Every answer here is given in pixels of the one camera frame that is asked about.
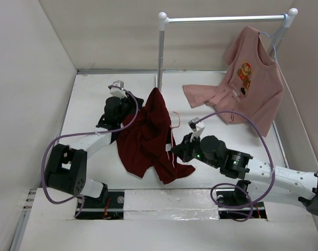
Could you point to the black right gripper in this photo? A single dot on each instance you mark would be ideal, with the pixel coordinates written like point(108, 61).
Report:
point(183, 149)

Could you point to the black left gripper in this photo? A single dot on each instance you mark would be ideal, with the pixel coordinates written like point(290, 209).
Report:
point(131, 101)

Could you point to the pink wire hanger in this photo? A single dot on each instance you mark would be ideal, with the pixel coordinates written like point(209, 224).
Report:
point(173, 136)

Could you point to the dark red t shirt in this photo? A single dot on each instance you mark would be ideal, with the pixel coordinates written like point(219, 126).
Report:
point(143, 144)

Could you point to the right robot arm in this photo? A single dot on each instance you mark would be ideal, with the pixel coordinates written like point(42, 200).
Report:
point(256, 180)

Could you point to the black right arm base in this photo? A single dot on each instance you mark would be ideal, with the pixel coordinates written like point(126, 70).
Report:
point(235, 197)

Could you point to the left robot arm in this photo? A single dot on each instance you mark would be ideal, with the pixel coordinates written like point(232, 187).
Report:
point(66, 169)

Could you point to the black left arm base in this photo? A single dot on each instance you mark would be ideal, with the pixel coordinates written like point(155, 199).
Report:
point(111, 208)

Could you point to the pink printed t shirt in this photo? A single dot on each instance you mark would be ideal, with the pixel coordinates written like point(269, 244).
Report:
point(252, 85)

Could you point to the white metal clothes rack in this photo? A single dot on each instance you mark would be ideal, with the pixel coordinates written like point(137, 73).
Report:
point(164, 20)

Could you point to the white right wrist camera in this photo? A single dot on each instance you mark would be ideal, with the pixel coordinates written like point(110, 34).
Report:
point(197, 128)

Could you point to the blue wire hanger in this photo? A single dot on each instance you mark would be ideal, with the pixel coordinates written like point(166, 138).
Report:
point(278, 36)

